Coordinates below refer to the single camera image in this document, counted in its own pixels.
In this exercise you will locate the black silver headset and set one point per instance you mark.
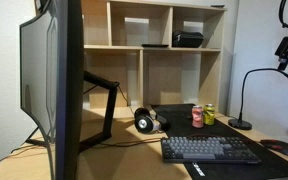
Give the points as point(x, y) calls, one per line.
point(147, 123)

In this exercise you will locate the black monitor stand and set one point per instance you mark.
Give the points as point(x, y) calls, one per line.
point(105, 110)

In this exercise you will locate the black curved monitor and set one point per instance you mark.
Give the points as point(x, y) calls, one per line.
point(51, 80)

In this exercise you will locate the light wooden shelf unit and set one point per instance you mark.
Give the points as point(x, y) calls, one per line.
point(114, 31)

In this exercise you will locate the flat black device on shelf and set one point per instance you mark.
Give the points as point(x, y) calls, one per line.
point(155, 45)

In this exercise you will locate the pink soda can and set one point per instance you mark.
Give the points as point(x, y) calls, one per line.
point(197, 117)

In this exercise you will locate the yellow soda can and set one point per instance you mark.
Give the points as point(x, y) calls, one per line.
point(209, 114)

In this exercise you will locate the grey mechanical keyboard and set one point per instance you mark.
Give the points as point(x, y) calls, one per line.
point(207, 149)

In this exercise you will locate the black gooseneck desk lamp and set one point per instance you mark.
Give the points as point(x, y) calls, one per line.
point(238, 122)

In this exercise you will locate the black red computer mouse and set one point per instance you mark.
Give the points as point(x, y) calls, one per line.
point(276, 145)

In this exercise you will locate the black desk mat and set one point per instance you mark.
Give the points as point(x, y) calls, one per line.
point(180, 119)

